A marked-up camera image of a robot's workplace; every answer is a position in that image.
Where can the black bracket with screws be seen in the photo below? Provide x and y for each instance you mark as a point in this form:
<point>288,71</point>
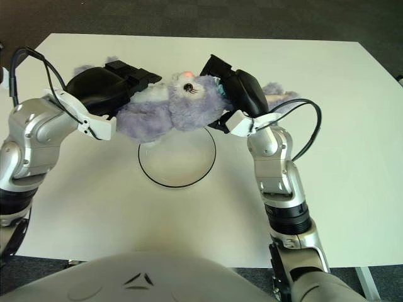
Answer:
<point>276,283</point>

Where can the grey robot torso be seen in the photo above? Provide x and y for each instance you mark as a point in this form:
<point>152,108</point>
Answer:
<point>141,280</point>

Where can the grey metal table leg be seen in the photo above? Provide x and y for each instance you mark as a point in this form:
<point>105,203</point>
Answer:
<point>366,281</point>

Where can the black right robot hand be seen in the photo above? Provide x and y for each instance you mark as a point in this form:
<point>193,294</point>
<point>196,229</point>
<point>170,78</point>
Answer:
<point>247,91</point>

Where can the small dark floor object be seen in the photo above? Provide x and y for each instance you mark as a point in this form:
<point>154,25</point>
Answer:
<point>400,80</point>

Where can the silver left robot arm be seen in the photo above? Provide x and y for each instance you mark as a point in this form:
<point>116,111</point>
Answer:
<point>31,141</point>

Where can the white plate with black rim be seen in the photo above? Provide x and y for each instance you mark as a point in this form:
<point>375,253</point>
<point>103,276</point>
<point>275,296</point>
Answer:
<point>179,166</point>

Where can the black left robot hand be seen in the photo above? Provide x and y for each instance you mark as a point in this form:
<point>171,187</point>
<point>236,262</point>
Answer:
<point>97,86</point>

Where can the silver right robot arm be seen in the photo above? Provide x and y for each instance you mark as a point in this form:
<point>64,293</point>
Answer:
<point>280,176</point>

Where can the purple plush rabbit doll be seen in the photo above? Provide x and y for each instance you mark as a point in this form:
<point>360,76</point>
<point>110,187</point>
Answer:
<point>185,107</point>

